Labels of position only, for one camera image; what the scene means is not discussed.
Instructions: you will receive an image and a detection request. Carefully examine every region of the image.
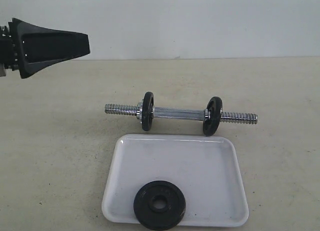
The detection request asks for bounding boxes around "chrome threaded dumbbell bar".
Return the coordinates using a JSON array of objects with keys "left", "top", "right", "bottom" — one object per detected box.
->
[{"left": 104, "top": 103, "right": 258, "bottom": 125}]

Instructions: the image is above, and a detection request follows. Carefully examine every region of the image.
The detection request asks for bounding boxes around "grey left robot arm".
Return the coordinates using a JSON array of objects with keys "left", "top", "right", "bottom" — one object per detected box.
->
[{"left": 0, "top": 18, "right": 90, "bottom": 79}]

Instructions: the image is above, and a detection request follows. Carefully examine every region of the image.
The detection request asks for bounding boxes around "chrome spin-lock collar nut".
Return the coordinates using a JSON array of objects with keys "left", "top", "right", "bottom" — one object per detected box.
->
[{"left": 136, "top": 102, "right": 143, "bottom": 123}]

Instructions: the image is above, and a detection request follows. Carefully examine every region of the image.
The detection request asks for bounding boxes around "white rectangular plastic tray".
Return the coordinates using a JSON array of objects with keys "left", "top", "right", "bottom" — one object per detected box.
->
[{"left": 101, "top": 134, "right": 249, "bottom": 227}]

